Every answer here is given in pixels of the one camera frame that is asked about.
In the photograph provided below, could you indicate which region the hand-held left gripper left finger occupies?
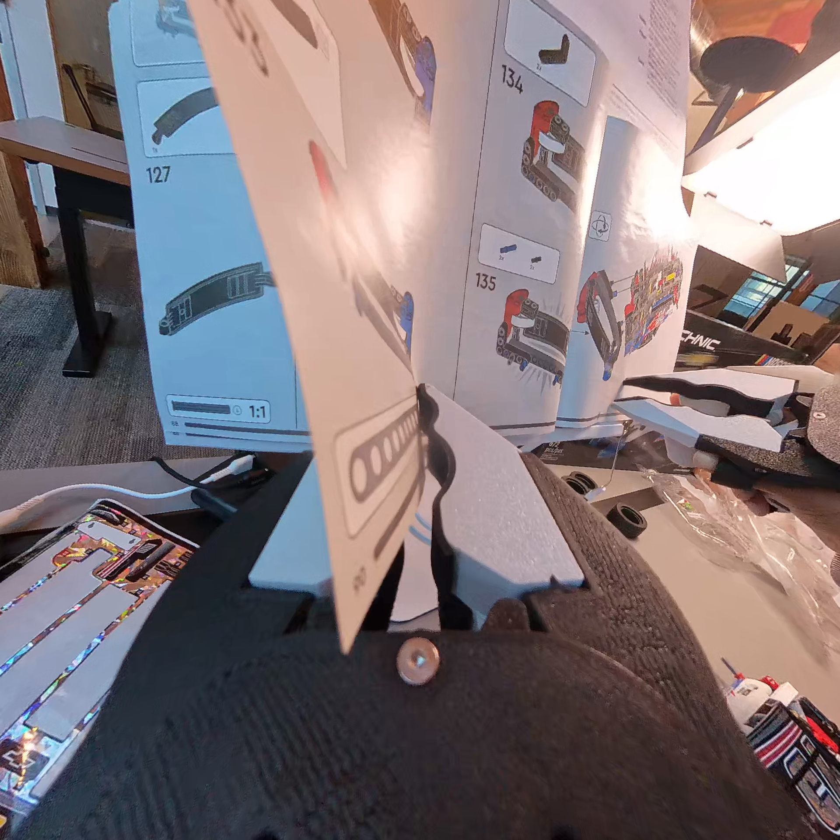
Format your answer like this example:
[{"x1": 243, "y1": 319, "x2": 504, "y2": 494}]
[{"x1": 248, "y1": 454, "x2": 339, "y2": 595}]

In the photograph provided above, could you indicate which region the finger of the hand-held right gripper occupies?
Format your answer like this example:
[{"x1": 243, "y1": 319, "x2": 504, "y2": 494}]
[
  {"x1": 612, "y1": 400, "x2": 803, "y2": 460},
  {"x1": 622, "y1": 369, "x2": 815, "y2": 420}
]

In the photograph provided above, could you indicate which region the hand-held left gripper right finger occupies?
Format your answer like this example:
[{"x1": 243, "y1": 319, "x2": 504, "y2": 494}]
[{"x1": 417, "y1": 386, "x2": 586, "y2": 632}]

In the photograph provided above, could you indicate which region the lego instruction booklet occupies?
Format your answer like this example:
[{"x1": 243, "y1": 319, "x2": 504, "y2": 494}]
[{"x1": 108, "y1": 0, "x2": 700, "y2": 657}]

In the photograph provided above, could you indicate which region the lego race car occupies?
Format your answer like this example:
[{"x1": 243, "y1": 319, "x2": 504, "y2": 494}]
[{"x1": 722, "y1": 659, "x2": 840, "y2": 834}]

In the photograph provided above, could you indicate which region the black lego set box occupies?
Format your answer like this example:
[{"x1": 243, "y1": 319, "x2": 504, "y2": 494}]
[{"x1": 525, "y1": 308, "x2": 821, "y2": 473}]

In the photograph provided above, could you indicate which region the person's right hand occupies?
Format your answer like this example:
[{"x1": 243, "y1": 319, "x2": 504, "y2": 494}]
[{"x1": 735, "y1": 480, "x2": 840, "y2": 526}]

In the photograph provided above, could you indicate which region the clear plastic bag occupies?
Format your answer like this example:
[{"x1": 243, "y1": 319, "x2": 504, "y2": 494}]
[{"x1": 646, "y1": 459, "x2": 840, "y2": 664}]

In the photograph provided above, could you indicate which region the holographic sticker sheet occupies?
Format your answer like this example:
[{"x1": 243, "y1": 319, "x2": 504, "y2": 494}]
[{"x1": 0, "y1": 499, "x2": 201, "y2": 821}]

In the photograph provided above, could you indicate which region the black round stool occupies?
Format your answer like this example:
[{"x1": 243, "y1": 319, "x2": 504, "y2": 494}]
[{"x1": 689, "y1": 36, "x2": 805, "y2": 155}]

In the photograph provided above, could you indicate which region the wooden desk with black leg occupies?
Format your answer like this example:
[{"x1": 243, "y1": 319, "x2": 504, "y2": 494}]
[{"x1": 0, "y1": 117, "x2": 135, "y2": 378}]

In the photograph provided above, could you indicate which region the black cable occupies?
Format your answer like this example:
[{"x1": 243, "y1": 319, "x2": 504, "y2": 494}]
[{"x1": 150, "y1": 456, "x2": 273, "y2": 492}]

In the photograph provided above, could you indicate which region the white cable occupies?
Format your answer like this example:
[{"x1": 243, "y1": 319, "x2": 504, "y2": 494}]
[{"x1": 0, "y1": 453, "x2": 257, "y2": 532}]

